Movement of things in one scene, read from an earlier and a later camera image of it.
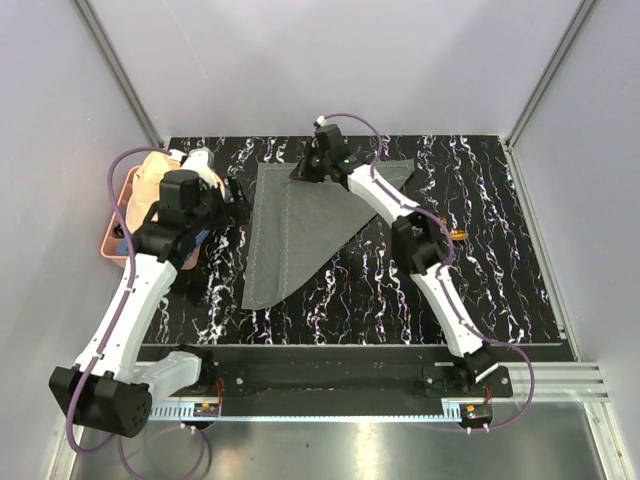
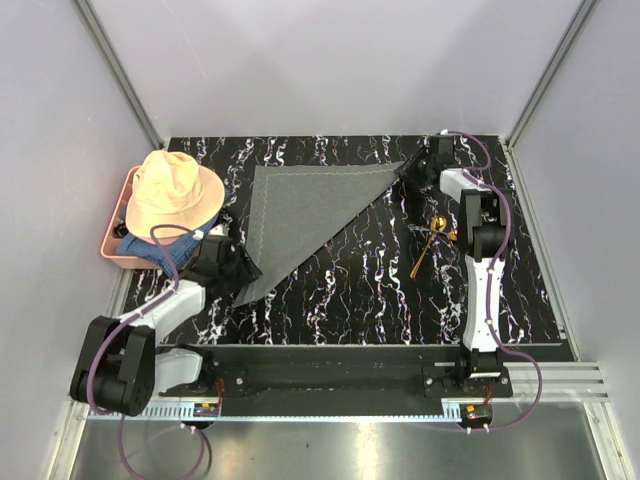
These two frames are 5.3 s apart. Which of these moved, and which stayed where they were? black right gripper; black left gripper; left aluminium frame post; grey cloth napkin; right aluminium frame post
Moved: grey cloth napkin; black right gripper; black left gripper
Stayed: right aluminium frame post; left aluminium frame post
